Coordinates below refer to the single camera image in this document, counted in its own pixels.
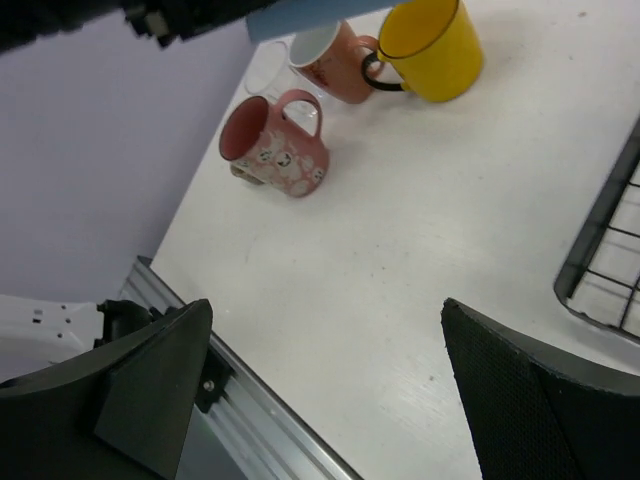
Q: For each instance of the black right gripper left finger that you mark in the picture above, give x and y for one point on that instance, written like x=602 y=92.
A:
x=118 y=411

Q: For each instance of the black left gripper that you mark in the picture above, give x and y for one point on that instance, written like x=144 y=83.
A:
x=24 y=22

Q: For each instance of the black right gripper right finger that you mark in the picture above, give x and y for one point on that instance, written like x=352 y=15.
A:
x=536 y=411

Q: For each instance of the clear faceted glass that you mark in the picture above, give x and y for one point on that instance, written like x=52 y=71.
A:
x=270 y=75

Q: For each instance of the pink smiley face mug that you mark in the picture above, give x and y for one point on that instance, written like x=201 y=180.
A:
x=261 y=140

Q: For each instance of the salmon polka dot mug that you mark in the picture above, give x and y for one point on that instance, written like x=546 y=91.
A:
x=331 y=57

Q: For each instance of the yellow ceramic mug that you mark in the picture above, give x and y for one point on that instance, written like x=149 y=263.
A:
x=432 y=45

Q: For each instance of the light blue plastic cup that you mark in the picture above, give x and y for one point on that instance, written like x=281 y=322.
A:
x=287 y=17

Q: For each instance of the small speckled glass cup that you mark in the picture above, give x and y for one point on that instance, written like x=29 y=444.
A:
x=241 y=174

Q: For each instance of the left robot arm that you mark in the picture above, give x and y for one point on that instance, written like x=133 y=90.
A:
x=106 y=110

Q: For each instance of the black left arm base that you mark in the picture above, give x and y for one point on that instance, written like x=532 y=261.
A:
x=214 y=376

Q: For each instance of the black two-tier dish rack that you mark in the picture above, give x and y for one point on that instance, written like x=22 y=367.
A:
x=599 y=279

